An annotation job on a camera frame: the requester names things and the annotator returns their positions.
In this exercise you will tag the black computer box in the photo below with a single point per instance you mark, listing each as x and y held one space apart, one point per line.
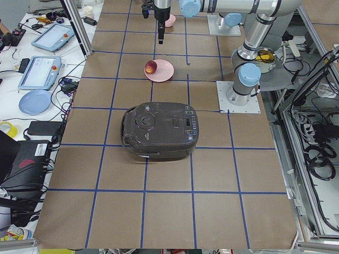
25 176

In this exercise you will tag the black power adapter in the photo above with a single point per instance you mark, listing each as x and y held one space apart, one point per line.
42 128

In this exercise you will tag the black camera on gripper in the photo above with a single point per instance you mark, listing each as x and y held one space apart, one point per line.
147 6

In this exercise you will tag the lower teach pendant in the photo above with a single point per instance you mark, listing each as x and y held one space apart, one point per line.
41 73

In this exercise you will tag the teach pendant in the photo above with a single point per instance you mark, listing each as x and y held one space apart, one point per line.
41 73
54 38

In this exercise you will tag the blue plate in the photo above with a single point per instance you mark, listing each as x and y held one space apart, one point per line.
35 102

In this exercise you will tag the upper teach pendant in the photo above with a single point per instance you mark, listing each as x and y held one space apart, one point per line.
54 38

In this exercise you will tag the aluminium frame post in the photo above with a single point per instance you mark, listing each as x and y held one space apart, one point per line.
78 26

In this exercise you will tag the pink plate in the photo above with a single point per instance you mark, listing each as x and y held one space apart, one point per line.
164 71

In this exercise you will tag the pink bowl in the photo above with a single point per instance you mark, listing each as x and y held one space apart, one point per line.
170 22

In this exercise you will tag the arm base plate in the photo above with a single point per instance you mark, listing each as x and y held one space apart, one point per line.
213 28
231 102

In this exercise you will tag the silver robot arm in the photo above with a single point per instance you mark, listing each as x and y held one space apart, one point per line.
247 74
229 20

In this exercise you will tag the red apple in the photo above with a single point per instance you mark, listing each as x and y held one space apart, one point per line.
150 67

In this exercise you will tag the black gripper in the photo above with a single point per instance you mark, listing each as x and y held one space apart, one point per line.
161 14

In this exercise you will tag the dark grey rice cooker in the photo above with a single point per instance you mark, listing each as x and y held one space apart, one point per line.
160 130

